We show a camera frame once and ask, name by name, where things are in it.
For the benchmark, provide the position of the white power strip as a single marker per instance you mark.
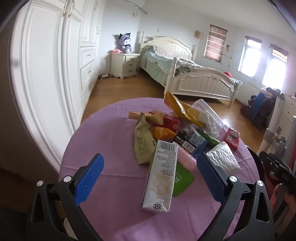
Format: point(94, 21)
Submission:
point(104, 76)

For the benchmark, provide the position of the green flat packet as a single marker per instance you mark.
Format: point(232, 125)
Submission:
point(182, 183)

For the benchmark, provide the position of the blue packet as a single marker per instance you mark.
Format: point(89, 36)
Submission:
point(200, 142)

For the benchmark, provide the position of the red hat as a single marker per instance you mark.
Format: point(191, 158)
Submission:
point(227, 74)

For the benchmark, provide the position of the white paper towel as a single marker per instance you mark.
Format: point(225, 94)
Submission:
point(222, 155)

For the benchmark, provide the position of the brown paper wrapper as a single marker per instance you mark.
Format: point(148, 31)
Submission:
point(148, 117)

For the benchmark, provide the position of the white nightstand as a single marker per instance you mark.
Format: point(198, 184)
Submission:
point(126, 64)

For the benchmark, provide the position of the wall poster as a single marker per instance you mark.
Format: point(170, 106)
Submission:
point(228, 49)

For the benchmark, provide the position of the pink soft toy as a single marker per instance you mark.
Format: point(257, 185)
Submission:
point(115, 51)

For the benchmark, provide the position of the purple tablecloth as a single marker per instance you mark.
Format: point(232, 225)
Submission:
point(104, 129)

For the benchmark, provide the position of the pink ribbed box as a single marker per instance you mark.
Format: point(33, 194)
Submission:
point(185, 158)

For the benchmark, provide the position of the purple plush toy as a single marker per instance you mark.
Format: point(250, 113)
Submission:
point(126, 44)

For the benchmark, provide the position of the beige snack bag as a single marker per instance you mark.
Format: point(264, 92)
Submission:
point(142, 143)

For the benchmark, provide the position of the black packet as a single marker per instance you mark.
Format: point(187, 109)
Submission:
point(182, 140)

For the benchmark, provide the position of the clear plastic container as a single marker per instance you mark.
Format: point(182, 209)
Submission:
point(208, 106)

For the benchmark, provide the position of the white pole stand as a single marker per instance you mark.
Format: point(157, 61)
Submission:
point(276, 115)

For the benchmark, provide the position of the yellow foil bag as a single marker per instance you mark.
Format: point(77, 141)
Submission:
point(182, 109)

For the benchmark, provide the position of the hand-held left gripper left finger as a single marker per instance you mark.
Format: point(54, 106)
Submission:
point(89, 178)

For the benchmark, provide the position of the person's right hand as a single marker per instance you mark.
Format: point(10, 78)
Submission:
point(274, 199)

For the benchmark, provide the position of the white bed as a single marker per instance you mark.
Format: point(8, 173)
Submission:
point(203, 83)

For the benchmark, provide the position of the pink clothes pile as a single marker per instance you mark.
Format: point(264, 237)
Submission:
point(269, 91)

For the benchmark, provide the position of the red cartoon box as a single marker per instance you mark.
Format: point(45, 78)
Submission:
point(231, 139)

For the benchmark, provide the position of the white wardrobe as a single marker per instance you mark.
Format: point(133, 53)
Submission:
point(46, 69)

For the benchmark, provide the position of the orange snack packet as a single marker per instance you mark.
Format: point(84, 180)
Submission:
point(161, 133)

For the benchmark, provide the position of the blue garment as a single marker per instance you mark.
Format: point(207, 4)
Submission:
point(257, 106)

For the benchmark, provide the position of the white milk carton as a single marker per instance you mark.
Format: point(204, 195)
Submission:
point(159, 176)

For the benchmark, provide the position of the red snack box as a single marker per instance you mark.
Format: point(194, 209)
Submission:
point(171, 122)

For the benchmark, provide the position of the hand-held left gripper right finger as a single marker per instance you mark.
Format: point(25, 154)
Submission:
point(211, 178)

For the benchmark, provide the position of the small wall picture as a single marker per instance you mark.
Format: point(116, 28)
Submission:
point(197, 34)

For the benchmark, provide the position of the bright window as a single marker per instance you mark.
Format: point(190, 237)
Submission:
point(274, 67)
point(249, 58)

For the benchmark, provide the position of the window with striped blind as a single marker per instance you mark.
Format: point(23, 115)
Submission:
point(215, 44)

